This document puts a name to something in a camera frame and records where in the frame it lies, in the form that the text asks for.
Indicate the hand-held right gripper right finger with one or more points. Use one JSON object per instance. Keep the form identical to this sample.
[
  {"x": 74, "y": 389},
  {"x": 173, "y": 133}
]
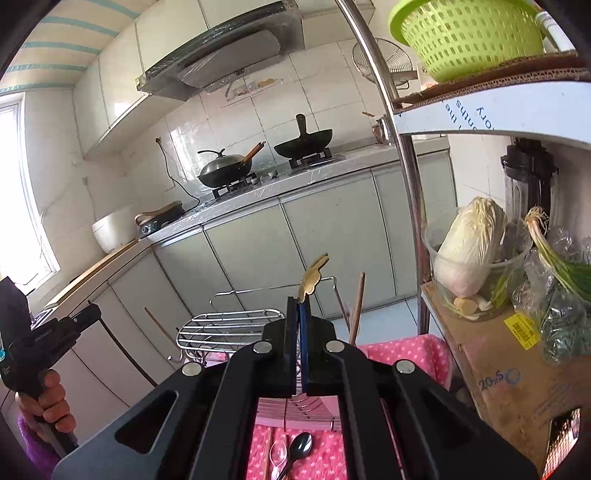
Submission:
[{"x": 304, "y": 350}]

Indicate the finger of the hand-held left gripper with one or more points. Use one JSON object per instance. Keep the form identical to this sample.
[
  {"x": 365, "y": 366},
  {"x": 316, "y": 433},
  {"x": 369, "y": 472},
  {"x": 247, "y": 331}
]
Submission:
[{"x": 69, "y": 325}]

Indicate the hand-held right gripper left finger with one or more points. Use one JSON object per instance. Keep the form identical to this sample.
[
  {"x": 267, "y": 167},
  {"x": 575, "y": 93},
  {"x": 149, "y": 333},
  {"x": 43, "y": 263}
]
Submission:
[{"x": 291, "y": 350}]

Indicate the gold flower spoon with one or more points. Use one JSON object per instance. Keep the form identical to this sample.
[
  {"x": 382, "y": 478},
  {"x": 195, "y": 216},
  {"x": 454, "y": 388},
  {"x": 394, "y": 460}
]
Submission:
[{"x": 314, "y": 274}]

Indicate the dark brown chopstick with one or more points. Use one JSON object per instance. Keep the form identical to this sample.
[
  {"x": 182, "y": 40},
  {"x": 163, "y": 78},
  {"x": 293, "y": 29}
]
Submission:
[{"x": 159, "y": 325}]

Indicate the black spoon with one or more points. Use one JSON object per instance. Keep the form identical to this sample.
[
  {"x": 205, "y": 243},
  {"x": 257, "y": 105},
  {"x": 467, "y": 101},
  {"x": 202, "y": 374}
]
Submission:
[{"x": 300, "y": 445}]

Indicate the clear plastic spoon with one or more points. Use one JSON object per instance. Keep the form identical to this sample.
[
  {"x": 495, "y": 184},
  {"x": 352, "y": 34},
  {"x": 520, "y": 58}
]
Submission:
[{"x": 278, "y": 454}]

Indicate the person's left forearm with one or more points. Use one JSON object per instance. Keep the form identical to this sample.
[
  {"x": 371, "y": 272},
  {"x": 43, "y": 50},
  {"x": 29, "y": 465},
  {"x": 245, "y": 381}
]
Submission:
[{"x": 37, "y": 457}]

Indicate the person's left hand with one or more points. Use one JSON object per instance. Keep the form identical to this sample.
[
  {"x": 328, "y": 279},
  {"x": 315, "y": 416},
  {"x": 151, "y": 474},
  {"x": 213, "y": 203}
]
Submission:
[{"x": 55, "y": 401}]

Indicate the wooden cutting board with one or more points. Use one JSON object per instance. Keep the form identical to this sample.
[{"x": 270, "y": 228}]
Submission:
[{"x": 92, "y": 270}]

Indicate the pink polka dot towel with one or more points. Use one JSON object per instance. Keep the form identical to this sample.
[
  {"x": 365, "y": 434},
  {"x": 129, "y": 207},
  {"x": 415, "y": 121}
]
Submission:
[{"x": 406, "y": 350}]

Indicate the white rice cooker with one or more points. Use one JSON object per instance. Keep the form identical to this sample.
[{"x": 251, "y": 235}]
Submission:
[{"x": 113, "y": 230}]

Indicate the grey kitchen counter cabinet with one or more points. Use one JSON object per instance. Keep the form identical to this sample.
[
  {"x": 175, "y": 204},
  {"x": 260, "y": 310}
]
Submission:
[{"x": 323, "y": 230}]

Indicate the dark electric griddle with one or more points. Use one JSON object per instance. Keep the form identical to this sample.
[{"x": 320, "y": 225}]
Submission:
[{"x": 159, "y": 217}]

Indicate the window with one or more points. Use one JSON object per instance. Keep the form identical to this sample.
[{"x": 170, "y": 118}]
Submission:
[{"x": 18, "y": 184}]

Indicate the ginger piece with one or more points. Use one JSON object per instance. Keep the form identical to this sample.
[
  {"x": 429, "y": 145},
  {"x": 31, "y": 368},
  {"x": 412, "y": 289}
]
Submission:
[{"x": 466, "y": 307}]

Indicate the gas stove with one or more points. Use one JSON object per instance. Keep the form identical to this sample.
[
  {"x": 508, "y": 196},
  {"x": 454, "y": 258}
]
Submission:
[{"x": 258, "y": 177}]

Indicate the black wok with lid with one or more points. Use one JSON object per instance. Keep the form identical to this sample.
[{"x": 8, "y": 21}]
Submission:
[{"x": 221, "y": 170}]

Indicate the cardboard box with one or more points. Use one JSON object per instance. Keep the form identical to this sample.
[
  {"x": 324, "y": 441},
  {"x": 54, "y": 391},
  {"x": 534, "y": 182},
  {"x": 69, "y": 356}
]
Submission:
[{"x": 498, "y": 378}]

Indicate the napa cabbage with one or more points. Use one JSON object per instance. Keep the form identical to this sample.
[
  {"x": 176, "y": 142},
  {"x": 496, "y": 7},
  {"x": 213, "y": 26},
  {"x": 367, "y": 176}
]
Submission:
[{"x": 471, "y": 244}]

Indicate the stainless steel shelving rack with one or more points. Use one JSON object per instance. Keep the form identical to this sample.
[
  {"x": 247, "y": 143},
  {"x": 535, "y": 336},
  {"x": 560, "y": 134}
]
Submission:
[{"x": 413, "y": 184}]

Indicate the black open wok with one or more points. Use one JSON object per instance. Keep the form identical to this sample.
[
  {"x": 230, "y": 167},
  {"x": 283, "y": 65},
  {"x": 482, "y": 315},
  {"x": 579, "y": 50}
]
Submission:
[{"x": 304, "y": 141}]

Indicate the clear plastic tub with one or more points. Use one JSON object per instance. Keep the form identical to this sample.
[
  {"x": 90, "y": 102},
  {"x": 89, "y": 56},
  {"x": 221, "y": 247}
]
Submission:
[{"x": 508, "y": 277}]

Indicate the brown metal pot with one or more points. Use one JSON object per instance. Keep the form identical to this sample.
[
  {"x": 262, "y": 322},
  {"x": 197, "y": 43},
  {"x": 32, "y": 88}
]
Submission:
[{"x": 377, "y": 133}]

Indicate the steel kettle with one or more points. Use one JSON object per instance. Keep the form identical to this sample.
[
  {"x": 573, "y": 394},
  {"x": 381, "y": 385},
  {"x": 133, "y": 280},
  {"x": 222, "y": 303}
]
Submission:
[{"x": 387, "y": 129}]

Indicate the plastic bag of greens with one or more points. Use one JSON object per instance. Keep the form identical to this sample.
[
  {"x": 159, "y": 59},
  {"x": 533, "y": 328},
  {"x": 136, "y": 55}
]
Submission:
[{"x": 568, "y": 323}]

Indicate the smartphone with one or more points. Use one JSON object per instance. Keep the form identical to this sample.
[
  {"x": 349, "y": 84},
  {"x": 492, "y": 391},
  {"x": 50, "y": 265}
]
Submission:
[{"x": 563, "y": 443}]

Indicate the black blender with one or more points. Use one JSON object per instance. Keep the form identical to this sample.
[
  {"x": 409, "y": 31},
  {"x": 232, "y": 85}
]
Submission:
[{"x": 531, "y": 175}]

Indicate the small electric fan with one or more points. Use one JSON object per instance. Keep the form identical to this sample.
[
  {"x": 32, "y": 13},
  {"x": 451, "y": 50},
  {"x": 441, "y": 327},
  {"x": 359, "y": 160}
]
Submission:
[{"x": 369, "y": 57}]

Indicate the range hood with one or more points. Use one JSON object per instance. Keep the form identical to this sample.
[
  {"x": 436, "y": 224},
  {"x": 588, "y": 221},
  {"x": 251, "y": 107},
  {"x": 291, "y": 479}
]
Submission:
[{"x": 231, "y": 50}]

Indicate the green plastic basket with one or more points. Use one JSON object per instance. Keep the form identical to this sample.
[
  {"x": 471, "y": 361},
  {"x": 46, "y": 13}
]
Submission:
[{"x": 461, "y": 41}]

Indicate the white tray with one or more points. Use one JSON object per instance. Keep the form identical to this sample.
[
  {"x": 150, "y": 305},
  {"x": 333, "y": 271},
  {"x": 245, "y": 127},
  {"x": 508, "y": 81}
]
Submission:
[{"x": 554, "y": 32}]

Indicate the white upper wall cabinet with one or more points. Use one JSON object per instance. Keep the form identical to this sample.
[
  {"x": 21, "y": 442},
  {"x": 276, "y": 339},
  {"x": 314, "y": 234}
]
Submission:
[{"x": 120, "y": 78}]

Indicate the glass wall shelf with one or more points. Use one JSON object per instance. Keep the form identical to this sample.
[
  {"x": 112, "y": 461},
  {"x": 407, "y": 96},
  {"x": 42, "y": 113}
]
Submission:
[{"x": 249, "y": 90}]

